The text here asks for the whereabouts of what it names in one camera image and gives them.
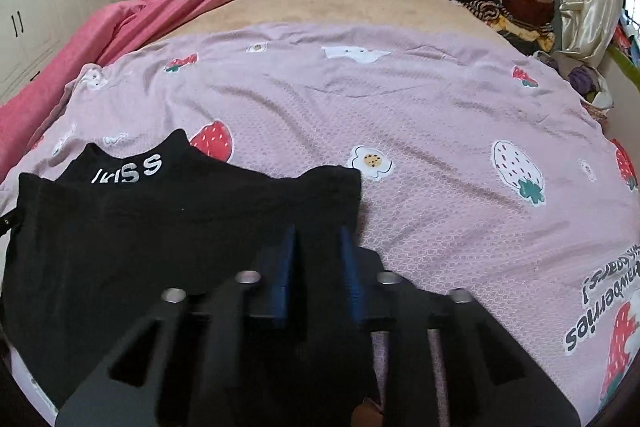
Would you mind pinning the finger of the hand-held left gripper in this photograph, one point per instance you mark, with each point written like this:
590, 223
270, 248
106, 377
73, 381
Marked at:
7, 223

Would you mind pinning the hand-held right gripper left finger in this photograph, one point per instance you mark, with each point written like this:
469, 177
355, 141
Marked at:
286, 267

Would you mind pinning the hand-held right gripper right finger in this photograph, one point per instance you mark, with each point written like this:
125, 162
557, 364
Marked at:
352, 277

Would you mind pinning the black sweater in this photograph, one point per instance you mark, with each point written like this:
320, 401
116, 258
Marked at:
150, 232

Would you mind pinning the person's right hand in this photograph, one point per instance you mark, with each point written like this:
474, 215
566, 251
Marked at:
365, 414

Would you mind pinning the pink strawberry printed blanket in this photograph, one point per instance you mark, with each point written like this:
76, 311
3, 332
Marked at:
425, 132

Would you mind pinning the beige bed sheet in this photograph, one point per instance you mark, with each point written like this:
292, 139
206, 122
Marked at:
350, 7

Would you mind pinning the purple cloth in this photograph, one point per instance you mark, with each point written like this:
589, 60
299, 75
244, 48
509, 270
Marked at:
582, 82

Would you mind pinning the green windowsill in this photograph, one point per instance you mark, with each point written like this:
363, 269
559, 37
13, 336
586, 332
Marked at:
625, 62

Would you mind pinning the window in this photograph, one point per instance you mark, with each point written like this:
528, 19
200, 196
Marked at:
631, 22

